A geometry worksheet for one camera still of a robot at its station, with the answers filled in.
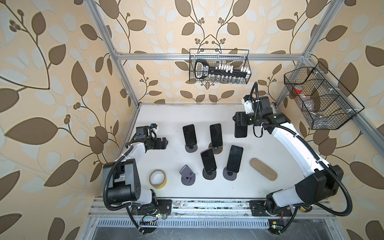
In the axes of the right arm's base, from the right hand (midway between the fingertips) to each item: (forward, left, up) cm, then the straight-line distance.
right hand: (240, 118), depth 80 cm
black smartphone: (-18, +18, -12) cm, 28 cm away
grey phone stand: (-24, +29, -19) cm, 42 cm away
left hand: (-2, +47, -18) cm, 50 cm away
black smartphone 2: (-17, +4, -15) cm, 23 cm away
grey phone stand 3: (-22, +17, -24) cm, 37 cm away
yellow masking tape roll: (-23, +47, -26) cm, 58 cm away
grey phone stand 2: (-4, +27, -25) cm, 37 cm away
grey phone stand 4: (-22, +6, -25) cm, 34 cm away
